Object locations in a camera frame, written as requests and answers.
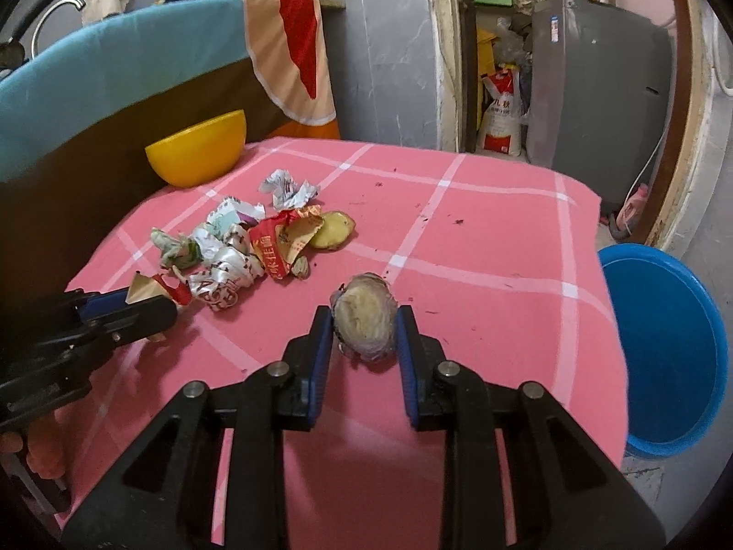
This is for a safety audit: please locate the red orange snack wrapper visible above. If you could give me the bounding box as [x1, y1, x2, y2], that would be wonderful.
[247, 205, 324, 281]

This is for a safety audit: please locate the dark silver wrapper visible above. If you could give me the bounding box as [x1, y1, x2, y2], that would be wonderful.
[258, 169, 319, 211]

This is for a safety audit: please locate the yellow red snack wrapper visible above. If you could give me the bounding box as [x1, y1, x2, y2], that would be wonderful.
[126, 272, 192, 343]

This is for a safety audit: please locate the person's left hand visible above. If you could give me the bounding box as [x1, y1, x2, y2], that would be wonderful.
[1, 413, 66, 479]

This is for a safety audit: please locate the yellow plastic bowl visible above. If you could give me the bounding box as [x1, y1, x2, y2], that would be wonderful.
[145, 110, 247, 189]

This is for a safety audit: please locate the teal orange red towel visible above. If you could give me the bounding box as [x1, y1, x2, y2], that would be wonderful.
[1, 0, 338, 180]

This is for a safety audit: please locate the blue plastic bucket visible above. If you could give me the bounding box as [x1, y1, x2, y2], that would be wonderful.
[599, 243, 729, 458]

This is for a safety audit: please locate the pink checked tablecloth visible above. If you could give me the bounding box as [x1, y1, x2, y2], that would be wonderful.
[62, 138, 628, 549]

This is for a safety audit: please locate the red white rice sack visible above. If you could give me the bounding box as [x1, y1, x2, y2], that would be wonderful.
[477, 65, 524, 156]

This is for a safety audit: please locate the grey washing machine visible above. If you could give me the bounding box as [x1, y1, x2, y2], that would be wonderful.
[527, 0, 673, 214]

